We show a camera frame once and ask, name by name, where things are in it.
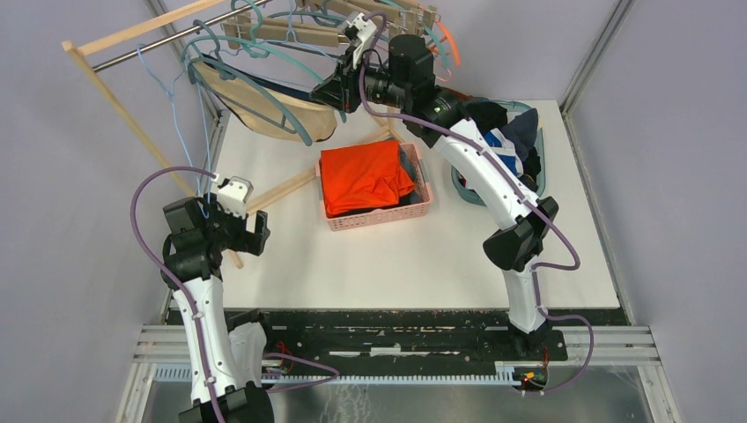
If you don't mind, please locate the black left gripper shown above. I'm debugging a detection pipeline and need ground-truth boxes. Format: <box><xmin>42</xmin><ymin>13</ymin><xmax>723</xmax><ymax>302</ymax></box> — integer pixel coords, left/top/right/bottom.
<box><xmin>202</xmin><ymin>193</ymin><xmax>269</xmax><ymax>256</ymax></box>

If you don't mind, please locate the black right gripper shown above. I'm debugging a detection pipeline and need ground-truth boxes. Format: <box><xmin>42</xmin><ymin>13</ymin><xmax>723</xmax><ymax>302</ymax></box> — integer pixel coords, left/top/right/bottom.
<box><xmin>311</xmin><ymin>45</ymin><xmax>410</xmax><ymax>113</ymax></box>

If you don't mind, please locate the light blue wire hanger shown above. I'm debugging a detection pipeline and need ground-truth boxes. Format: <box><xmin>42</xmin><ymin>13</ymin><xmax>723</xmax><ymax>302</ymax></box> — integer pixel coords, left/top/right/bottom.
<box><xmin>221</xmin><ymin>1</ymin><xmax>348</xmax><ymax>59</ymax></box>

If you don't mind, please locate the blue white-lettered underwear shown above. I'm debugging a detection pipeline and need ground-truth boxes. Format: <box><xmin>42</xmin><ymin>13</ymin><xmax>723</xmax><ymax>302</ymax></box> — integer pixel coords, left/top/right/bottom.
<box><xmin>484</xmin><ymin>129</ymin><xmax>524</xmax><ymax>177</ymax></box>

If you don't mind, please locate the cream navy labelled underwear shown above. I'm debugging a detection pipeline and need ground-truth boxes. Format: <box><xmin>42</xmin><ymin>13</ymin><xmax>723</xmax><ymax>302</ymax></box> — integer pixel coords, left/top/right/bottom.
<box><xmin>500</xmin><ymin>108</ymin><xmax>539</xmax><ymax>163</ymax></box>

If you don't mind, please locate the grey-blue plastic hanger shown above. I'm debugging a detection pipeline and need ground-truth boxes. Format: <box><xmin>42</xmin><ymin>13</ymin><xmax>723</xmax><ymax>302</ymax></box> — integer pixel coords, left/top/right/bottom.
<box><xmin>181</xmin><ymin>19</ymin><xmax>337</xmax><ymax>145</ymax></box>

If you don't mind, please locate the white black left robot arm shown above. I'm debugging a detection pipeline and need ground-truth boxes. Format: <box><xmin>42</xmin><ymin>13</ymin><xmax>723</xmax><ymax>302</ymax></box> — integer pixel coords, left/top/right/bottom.
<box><xmin>161</xmin><ymin>197</ymin><xmax>277</xmax><ymax>422</ymax></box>

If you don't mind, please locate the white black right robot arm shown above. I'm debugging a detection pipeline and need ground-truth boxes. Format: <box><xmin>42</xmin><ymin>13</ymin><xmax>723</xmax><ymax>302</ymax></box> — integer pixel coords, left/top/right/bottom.
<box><xmin>310</xmin><ymin>35</ymin><xmax>558</xmax><ymax>360</ymax></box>

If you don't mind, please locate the beige navy-trimmed underwear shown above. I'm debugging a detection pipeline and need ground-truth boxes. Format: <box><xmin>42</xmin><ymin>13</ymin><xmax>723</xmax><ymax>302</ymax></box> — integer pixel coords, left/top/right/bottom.
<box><xmin>189</xmin><ymin>57</ymin><xmax>337</xmax><ymax>145</ymax></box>

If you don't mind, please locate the teal plastic hanger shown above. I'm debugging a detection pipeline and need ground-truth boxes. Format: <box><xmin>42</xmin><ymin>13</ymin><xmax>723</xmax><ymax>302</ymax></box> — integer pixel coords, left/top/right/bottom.
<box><xmin>181</xmin><ymin>0</ymin><xmax>345</xmax><ymax>123</ymax></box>

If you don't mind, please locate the wooden clip hanger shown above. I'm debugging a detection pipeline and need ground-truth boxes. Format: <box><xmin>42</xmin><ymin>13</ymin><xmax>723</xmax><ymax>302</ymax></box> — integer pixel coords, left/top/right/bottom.
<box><xmin>220</xmin><ymin>14</ymin><xmax>351</xmax><ymax>48</ymax></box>

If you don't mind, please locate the orange plastic hanger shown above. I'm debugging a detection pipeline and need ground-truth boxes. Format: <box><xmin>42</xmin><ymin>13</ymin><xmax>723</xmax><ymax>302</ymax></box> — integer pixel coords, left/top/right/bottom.
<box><xmin>397</xmin><ymin>1</ymin><xmax>462</xmax><ymax>73</ymax></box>

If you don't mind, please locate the orange folded garment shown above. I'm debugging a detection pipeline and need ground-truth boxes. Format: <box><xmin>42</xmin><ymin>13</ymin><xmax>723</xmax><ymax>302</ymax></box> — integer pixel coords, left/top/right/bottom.
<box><xmin>319</xmin><ymin>138</ymin><xmax>420</xmax><ymax>218</ymax></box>

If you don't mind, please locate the pink perforated plastic basket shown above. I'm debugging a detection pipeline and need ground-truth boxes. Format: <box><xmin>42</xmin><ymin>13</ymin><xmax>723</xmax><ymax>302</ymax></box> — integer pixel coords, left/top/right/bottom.
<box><xmin>315</xmin><ymin>143</ymin><xmax>434</xmax><ymax>231</ymax></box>

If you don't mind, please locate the brown cloth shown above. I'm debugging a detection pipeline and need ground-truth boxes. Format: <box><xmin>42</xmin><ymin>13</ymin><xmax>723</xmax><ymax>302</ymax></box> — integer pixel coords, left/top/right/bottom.
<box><xmin>437</xmin><ymin>86</ymin><xmax>474</xmax><ymax>107</ymax></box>

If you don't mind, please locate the dark garment under orange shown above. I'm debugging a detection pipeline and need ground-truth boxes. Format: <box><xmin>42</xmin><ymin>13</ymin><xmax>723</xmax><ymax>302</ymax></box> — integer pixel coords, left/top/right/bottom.
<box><xmin>398</xmin><ymin>148</ymin><xmax>422</xmax><ymax>206</ymax></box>

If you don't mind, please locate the black garment in basket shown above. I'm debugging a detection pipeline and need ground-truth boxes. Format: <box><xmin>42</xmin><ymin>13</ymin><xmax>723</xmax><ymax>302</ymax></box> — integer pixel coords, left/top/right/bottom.
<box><xmin>466</xmin><ymin>101</ymin><xmax>508</xmax><ymax>135</ymax></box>

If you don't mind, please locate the teal oval laundry basket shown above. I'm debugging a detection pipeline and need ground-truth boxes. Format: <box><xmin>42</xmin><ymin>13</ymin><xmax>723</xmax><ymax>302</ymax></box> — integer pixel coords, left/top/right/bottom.
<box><xmin>466</xmin><ymin>99</ymin><xmax>545</xmax><ymax>195</ymax></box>

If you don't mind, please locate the wooden clothes rack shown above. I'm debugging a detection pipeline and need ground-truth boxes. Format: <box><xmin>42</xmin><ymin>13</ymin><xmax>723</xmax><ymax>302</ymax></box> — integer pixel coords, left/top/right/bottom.
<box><xmin>61</xmin><ymin>0</ymin><xmax>410</xmax><ymax>270</ymax></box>

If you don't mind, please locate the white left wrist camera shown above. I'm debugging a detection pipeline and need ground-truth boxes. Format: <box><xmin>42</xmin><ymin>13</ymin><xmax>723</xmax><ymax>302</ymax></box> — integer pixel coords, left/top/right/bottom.
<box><xmin>211</xmin><ymin>174</ymin><xmax>254</xmax><ymax>219</ymax></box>

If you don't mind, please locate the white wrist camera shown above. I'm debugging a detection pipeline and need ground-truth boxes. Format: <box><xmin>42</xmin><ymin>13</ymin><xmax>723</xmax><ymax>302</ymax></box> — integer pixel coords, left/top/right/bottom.
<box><xmin>341</xmin><ymin>12</ymin><xmax>377</xmax><ymax>63</ymax></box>
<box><xmin>211</xmin><ymin>174</ymin><xmax>254</xmax><ymax>219</ymax></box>

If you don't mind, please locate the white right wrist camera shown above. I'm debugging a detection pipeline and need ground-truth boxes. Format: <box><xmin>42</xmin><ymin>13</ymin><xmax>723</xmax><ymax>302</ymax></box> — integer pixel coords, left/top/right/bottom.
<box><xmin>341</xmin><ymin>12</ymin><xmax>377</xmax><ymax>63</ymax></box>

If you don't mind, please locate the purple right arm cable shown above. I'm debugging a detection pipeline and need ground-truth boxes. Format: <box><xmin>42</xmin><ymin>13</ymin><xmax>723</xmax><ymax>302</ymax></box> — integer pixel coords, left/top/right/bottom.
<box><xmin>350</xmin><ymin>10</ymin><xmax>596</xmax><ymax>395</ymax></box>

